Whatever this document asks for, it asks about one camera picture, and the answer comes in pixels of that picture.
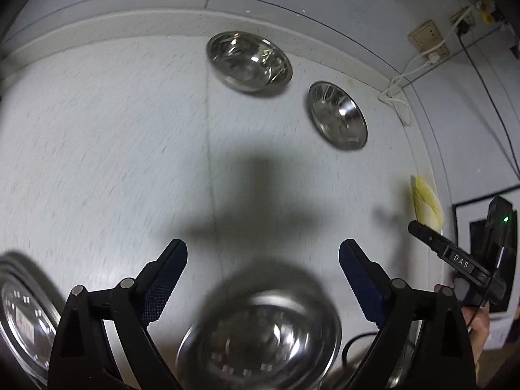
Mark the large steel bowl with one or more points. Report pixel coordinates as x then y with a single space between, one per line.
260 333

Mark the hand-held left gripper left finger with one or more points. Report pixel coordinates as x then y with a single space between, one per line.
166 280

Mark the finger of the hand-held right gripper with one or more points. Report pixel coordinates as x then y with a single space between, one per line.
426 236

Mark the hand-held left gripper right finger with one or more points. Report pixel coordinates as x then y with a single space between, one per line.
361 284

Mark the small flared steel bowl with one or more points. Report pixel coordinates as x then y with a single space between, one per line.
337 115

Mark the steel plate without label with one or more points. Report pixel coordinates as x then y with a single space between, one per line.
37 292

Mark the small steel plate with label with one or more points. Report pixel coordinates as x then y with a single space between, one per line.
24 325

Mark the white power plug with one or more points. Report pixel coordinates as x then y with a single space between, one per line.
434 57

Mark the person's right hand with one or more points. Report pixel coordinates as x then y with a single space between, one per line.
479 331

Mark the pale yellow cabbage piece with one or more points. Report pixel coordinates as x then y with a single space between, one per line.
426 201

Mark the beige wall socket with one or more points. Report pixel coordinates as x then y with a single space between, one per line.
424 34
443 50
467 17

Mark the black power plug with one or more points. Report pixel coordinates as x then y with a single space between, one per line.
462 30

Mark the white microwave oven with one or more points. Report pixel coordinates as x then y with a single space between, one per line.
461 219

